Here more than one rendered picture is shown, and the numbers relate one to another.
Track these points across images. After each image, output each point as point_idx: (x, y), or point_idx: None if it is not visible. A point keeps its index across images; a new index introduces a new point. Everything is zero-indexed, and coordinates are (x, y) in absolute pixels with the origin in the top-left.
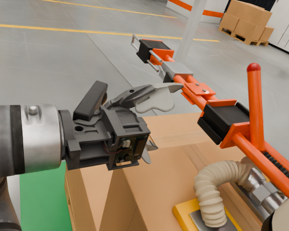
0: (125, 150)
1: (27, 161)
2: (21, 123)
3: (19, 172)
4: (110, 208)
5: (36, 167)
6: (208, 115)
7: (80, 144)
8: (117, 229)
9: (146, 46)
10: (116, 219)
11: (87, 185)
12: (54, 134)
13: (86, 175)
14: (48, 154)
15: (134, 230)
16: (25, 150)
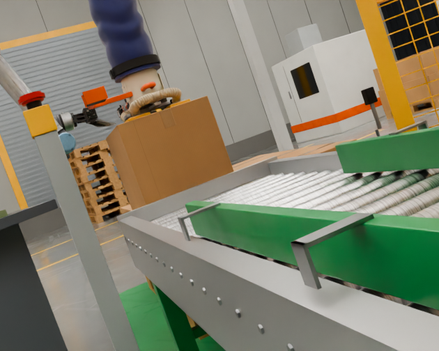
0: (88, 113)
1: (63, 120)
2: (60, 114)
3: (63, 125)
4: (117, 168)
5: (66, 122)
6: (125, 102)
7: (76, 117)
8: (118, 166)
9: (118, 108)
10: (116, 164)
11: (130, 209)
12: (67, 113)
13: (130, 208)
14: (67, 118)
15: (111, 146)
16: (62, 118)
